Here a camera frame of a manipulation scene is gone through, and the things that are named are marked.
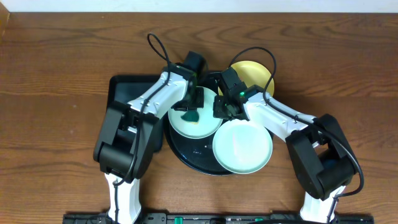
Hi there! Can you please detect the green yellow sponge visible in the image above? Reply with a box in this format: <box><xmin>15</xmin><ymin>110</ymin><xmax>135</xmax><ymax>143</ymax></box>
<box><xmin>181</xmin><ymin>109</ymin><xmax>200</xmax><ymax>124</ymax></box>

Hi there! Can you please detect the mint green plate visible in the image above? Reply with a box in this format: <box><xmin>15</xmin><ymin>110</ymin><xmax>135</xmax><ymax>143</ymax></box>
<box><xmin>168</xmin><ymin>87</ymin><xmax>223</xmax><ymax>139</ymax></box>
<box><xmin>212</xmin><ymin>119</ymin><xmax>273</xmax><ymax>174</ymax></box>

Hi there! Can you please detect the yellow plate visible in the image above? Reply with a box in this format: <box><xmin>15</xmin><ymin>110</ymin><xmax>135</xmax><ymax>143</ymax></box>
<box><xmin>231</xmin><ymin>60</ymin><xmax>271</xmax><ymax>88</ymax></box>

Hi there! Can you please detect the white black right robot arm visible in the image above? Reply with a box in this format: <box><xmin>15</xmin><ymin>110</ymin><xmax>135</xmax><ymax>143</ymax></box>
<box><xmin>213</xmin><ymin>86</ymin><xmax>363</xmax><ymax>223</ymax></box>

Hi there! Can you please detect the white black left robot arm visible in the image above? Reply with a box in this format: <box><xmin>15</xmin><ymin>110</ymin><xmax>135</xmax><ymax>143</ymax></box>
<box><xmin>93</xmin><ymin>62</ymin><xmax>203</xmax><ymax>223</ymax></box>

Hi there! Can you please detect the rectangular black tray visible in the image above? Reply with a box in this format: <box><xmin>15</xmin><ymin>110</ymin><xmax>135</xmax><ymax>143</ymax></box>
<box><xmin>106</xmin><ymin>74</ymin><xmax>165</xmax><ymax>153</ymax></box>

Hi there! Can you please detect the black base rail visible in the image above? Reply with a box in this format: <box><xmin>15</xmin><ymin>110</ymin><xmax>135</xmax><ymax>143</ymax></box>
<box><xmin>62</xmin><ymin>212</ymin><xmax>376</xmax><ymax>224</ymax></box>

